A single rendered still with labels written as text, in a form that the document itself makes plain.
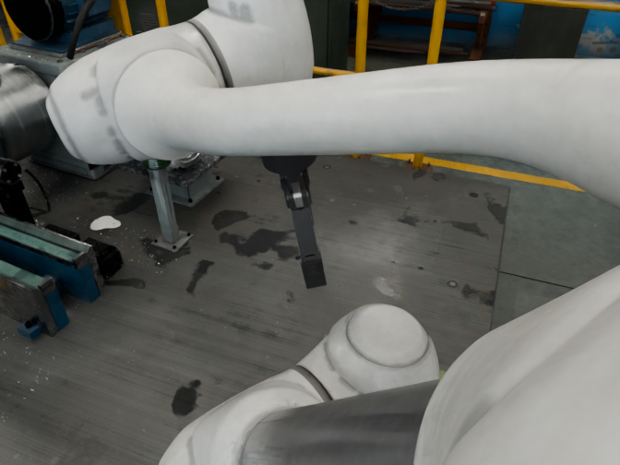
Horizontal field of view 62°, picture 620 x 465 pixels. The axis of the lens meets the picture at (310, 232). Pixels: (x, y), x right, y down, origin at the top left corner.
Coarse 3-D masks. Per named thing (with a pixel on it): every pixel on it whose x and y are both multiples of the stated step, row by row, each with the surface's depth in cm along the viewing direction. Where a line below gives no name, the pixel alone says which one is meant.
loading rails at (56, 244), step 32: (0, 224) 121; (32, 224) 118; (0, 256) 124; (32, 256) 117; (64, 256) 112; (0, 288) 107; (32, 288) 102; (64, 288) 118; (96, 288) 117; (32, 320) 109; (64, 320) 111
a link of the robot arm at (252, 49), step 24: (216, 0) 52; (240, 0) 51; (264, 0) 51; (288, 0) 52; (216, 24) 52; (240, 24) 52; (264, 24) 52; (288, 24) 53; (216, 48) 51; (240, 48) 52; (264, 48) 53; (288, 48) 54; (312, 48) 58; (240, 72) 53; (264, 72) 54; (288, 72) 56; (312, 72) 60
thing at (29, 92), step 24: (0, 72) 133; (24, 72) 136; (0, 96) 129; (24, 96) 134; (0, 120) 128; (24, 120) 134; (48, 120) 140; (0, 144) 130; (24, 144) 136; (48, 144) 147
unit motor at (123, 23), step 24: (24, 0) 138; (48, 0) 135; (72, 0) 143; (96, 0) 145; (120, 0) 160; (24, 24) 143; (48, 24) 139; (72, 24) 147; (96, 24) 152; (120, 24) 164; (72, 48) 138
